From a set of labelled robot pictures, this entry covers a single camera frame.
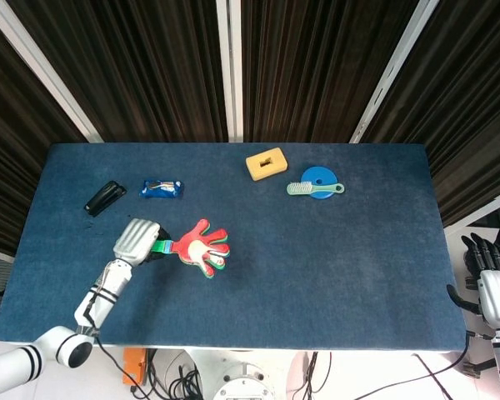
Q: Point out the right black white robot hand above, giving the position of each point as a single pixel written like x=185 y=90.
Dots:
x=498 y=296

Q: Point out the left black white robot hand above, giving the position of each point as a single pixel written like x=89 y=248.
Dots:
x=135 y=241

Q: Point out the red green hand clapper toy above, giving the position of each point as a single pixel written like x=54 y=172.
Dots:
x=200 y=248

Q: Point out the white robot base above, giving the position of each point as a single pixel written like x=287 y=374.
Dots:
x=241 y=375

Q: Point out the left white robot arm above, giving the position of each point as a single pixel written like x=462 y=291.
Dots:
x=102 y=298

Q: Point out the black stapler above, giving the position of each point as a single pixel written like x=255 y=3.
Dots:
x=104 y=198

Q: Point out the blue cookie packet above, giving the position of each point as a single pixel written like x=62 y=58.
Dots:
x=161 y=188

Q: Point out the orange control box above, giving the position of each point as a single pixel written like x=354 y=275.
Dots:
x=133 y=366

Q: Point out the yellow sponge block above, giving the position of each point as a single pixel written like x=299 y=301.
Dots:
x=267 y=164

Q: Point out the green scrubbing brush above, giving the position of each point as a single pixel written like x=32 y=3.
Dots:
x=312 y=188

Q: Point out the blue plastic disc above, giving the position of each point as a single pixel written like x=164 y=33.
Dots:
x=316 y=177

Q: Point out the aluminium frame rail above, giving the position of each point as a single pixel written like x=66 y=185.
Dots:
x=483 y=213

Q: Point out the aluminium frame post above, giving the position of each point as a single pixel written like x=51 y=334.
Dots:
x=393 y=71
x=230 y=71
x=46 y=71

